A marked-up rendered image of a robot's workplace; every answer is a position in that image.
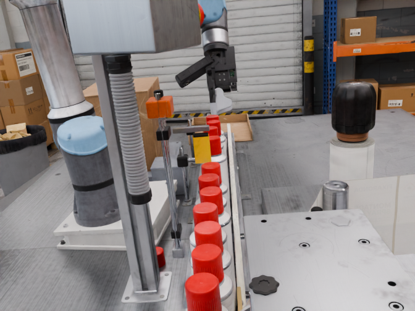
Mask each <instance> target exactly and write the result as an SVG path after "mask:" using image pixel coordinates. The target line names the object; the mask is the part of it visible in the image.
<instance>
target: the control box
mask: <svg viewBox="0 0 415 311"><path fill-rule="evenodd" d="M63 3H64V9H65V16H66V19H67V25H68V29H69V35H70V40H71V45H72V50H73V54H74V55H76V56H93V55H119V54H158V53H162V52H168V51H174V50H178V49H185V48H191V47H195V46H199V45H200V44H201V29H200V20H201V14H200V10H199V7H198V0H63Z"/></svg>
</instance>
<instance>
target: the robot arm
mask: <svg viewBox="0 0 415 311"><path fill-rule="evenodd" d="M57 1H58V0H9V2H10V3H11V4H12V5H14V6H15V7H17V8H18V9H19V11H20V14H21V16H22V20H23V24H24V26H25V29H26V32H27V35H28V39H29V41H30V44H31V48H32V50H33V54H34V57H35V60H36V63H37V66H38V69H39V71H40V75H41V78H42V81H43V84H44V88H45V90H46V94H47V96H48V99H49V103H50V105H51V110H50V112H49V114H48V120H49V123H50V126H51V129H52V132H53V139H54V142H55V144H56V146H57V148H58V149H59V150H60V152H61V154H62V156H63V158H64V160H65V163H66V166H67V169H68V172H69V175H70V179H71V182H72V185H73V189H74V199H73V215H74V217H75V221H76V223H77V224H78V225H80V226H84V227H91V228H92V227H99V226H105V225H110V224H112V223H115V222H118V221H119V220H121V218H120V212H119V205H118V201H117V195H116V191H115V184H114V178H113V174H112V167H111V161H110V157H109V151H108V146H107V140H106V134H105V130H104V124H103V118H102V117H98V116H96V113H95V111H94V107H93V105H92V104H91V103H89V102H87V101H86V100H85V97H84V94H83V90H82V86H81V84H80V80H79V77H78V73H77V69H76V66H75V63H74V60H73V56H72V52H71V50H70V46H69V42H68V39H67V35H66V33H65V29H64V25H63V23H62V19H61V15H60V12H59V8H58V5H57ZM198 4H200V5H201V7H202V8H203V11H204V21H203V24H202V25H201V26H200V29H201V34H202V43H203V50H204V56H205V57H204V58H202V59H201V60H199V61H197V62H196V63H195V64H193V65H191V66H190V67H188V68H187V69H185V70H184V71H182V72H180V73H179V74H177V75H176V76H175V79H176V81H177V83H178V85H179V86H180V87H181V88H184V87H185V86H187V85H189V84H190V83H191V82H193V81H195V80H196V79H198V78H199V77H201V76H203V75H204V74H205V73H206V76H207V87H208V91H209V99H210V106H211V115H219V114H223V113H225V112H228V111H231V110H232V100H231V99H229V98H226V97H224V93H231V91H237V68H236V63H235V48H234V46H229V39H228V24H227V8H226V3H225V0H198ZM216 92H217V93H216ZM216 97H217V98H216Z"/></svg>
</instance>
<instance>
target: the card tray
mask: <svg viewBox="0 0 415 311"><path fill-rule="evenodd" d="M219 121H220V127H221V130H222V131H223V132H224V133H225V132H227V124H228V123H230V130H231V133H234V139H235V142H239V141H252V140H253V131H252V129H251V124H250V122H249V117H248V114H235V115H220V116H219ZM191 125H194V126H198V125H206V117H196V118H193V119H192V122H191Z"/></svg>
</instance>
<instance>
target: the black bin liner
mask: <svg viewBox="0 0 415 311"><path fill-rule="evenodd" d="M25 126H26V129H27V134H31V135H29V136H25V137H22V138H17V139H10V140H6V141H0V154H2V153H3V154H5V153H7V152H9V151H17V150H21V149H23V148H25V147H27V146H29V145H30V146H31V145H37V144H41V143H43V142H46V141H47V136H46V130H45V128H44V126H41V125H25ZM5 133H7V128H5V129H2V130H0V134H2V135H4V134H5Z"/></svg>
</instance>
